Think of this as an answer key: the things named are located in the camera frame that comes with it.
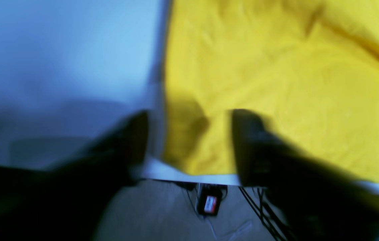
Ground yellow orange T-shirt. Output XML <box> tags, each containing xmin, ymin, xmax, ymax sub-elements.
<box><xmin>161</xmin><ymin>0</ymin><xmax>379</xmax><ymax>183</ymax></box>

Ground black power adapter red label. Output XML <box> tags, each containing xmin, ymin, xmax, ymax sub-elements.
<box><xmin>196</xmin><ymin>183</ymin><xmax>223</xmax><ymax>217</ymax></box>

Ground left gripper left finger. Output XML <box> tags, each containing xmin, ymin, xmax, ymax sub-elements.
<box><xmin>0</xmin><ymin>111</ymin><xmax>149</xmax><ymax>241</ymax></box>

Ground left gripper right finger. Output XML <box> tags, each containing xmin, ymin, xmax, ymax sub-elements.
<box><xmin>231</xmin><ymin>109</ymin><xmax>379</xmax><ymax>241</ymax></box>

